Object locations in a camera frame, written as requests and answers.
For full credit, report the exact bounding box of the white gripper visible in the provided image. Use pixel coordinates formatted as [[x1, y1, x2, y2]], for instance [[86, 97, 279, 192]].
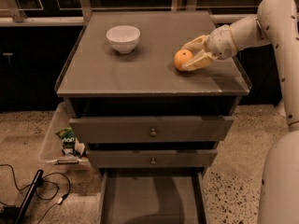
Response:
[[181, 25, 237, 71]]

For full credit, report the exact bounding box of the orange fruit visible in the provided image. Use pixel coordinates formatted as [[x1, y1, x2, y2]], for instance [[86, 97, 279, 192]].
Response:
[[174, 49, 193, 71]]

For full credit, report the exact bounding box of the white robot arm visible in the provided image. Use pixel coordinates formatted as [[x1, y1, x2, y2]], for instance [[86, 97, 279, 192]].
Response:
[[181, 0, 299, 224]]

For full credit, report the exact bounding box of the grey top drawer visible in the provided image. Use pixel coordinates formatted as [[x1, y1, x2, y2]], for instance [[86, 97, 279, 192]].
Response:
[[69, 116, 233, 143]]

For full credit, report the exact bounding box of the grey drawer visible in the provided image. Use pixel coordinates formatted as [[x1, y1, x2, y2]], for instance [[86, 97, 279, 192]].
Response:
[[69, 116, 233, 143], [97, 168, 210, 224], [88, 149, 217, 168]]

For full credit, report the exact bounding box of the grey drawer cabinet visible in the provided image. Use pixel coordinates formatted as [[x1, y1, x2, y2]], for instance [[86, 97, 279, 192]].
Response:
[[54, 10, 252, 224]]

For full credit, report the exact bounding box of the grey middle drawer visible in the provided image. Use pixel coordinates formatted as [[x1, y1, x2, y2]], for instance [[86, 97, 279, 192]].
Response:
[[88, 149, 217, 168]]

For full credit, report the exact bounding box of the grey bottom drawer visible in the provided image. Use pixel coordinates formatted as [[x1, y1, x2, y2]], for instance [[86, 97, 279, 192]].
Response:
[[97, 168, 210, 224]]

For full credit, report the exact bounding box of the white ceramic bowl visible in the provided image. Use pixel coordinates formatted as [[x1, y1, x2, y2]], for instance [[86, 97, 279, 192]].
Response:
[[106, 25, 141, 54]]

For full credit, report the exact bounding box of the metal window railing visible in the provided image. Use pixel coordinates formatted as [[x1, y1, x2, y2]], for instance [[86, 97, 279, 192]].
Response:
[[0, 0, 299, 28]]

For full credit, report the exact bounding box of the green snack bag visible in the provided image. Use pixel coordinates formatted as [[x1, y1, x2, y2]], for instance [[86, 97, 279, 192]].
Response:
[[55, 127, 76, 155]]

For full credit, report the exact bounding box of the clear plastic storage bin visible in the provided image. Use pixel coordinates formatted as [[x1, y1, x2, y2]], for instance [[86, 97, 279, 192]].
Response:
[[38, 103, 91, 170]]

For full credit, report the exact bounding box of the black bar on floor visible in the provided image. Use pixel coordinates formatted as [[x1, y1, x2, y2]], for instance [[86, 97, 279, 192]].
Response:
[[13, 169, 44, 224]]

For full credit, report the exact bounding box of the black cable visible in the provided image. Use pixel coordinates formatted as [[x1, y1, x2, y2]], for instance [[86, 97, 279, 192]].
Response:
[[0, 163, 72, 224]]

